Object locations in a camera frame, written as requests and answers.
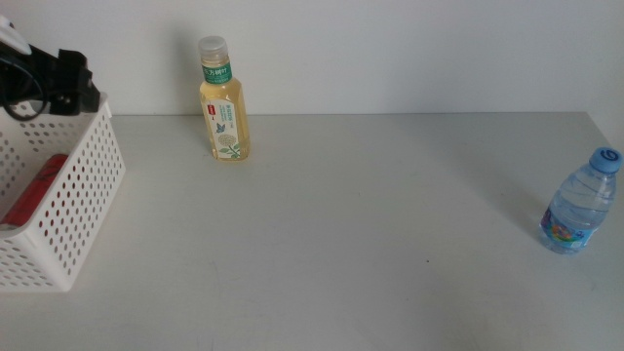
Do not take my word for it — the red cola can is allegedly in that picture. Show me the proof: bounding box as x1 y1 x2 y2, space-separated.
0 153 69 231

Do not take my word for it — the yellow tea bottle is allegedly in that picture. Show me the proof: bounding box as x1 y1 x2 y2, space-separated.
197 35 252 163

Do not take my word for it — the clear water bottle blue cap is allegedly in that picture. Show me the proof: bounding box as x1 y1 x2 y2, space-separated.
538 146 624 255

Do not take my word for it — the white perforated plastic basket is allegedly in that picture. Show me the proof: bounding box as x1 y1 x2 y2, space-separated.
0 90 127 293

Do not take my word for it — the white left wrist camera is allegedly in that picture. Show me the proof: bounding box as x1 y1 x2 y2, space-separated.
0 14 33 56

